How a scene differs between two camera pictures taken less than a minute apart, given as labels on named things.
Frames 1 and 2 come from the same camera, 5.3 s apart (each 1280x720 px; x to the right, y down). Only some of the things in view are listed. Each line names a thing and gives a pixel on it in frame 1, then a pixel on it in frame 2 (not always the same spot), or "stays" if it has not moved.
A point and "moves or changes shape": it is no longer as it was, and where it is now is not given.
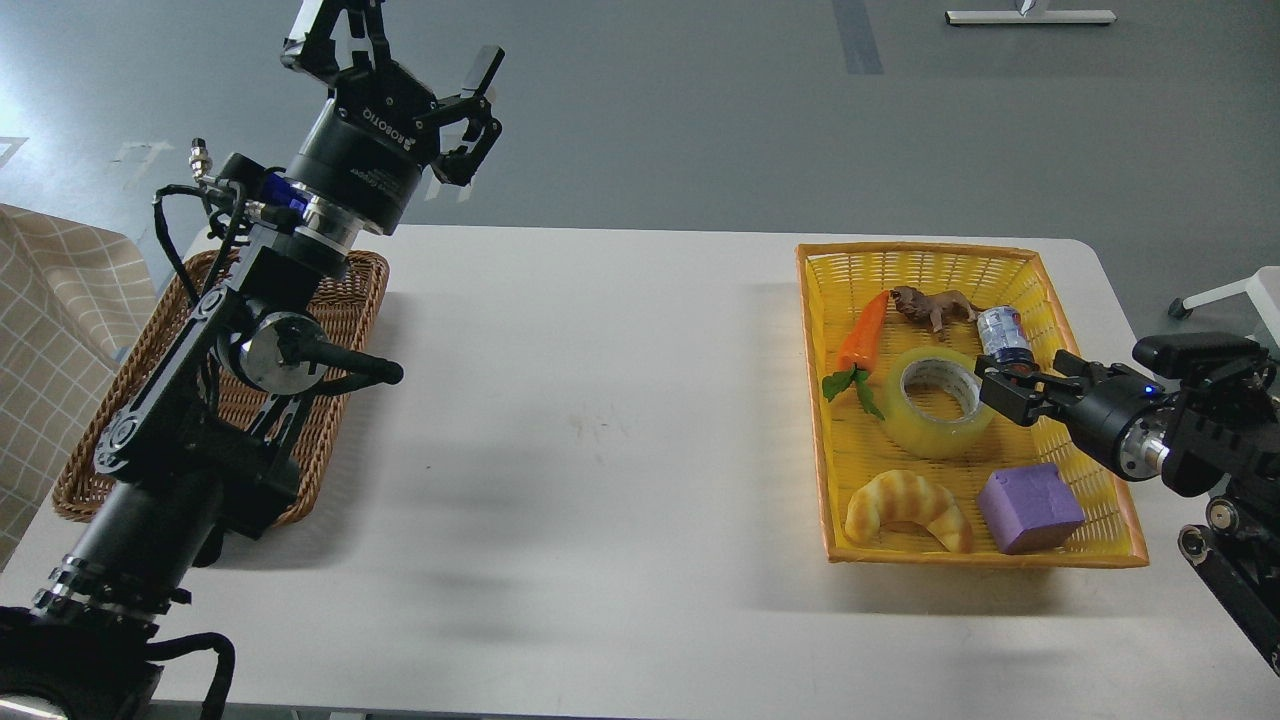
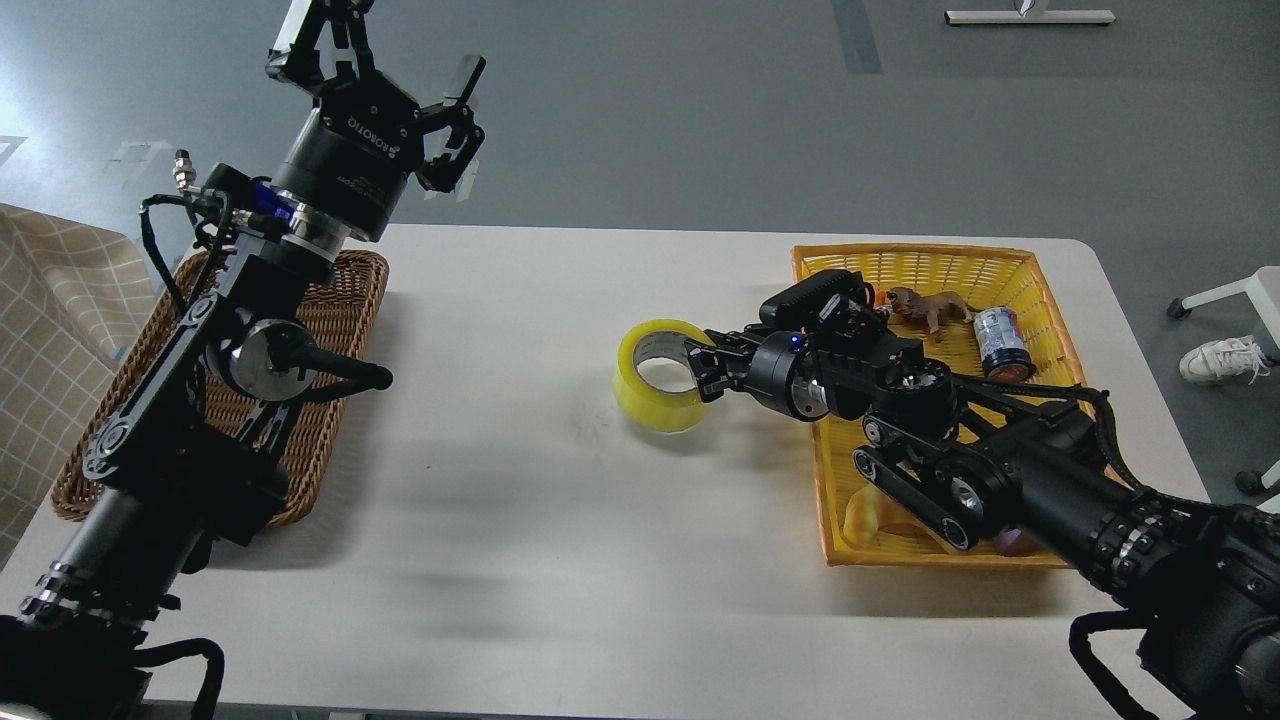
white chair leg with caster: (1263, 287) stays
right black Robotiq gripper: (1102, 411) → (782, 371)
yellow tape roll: (932, 438) moves or changes shape
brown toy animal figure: (933, 307) stays
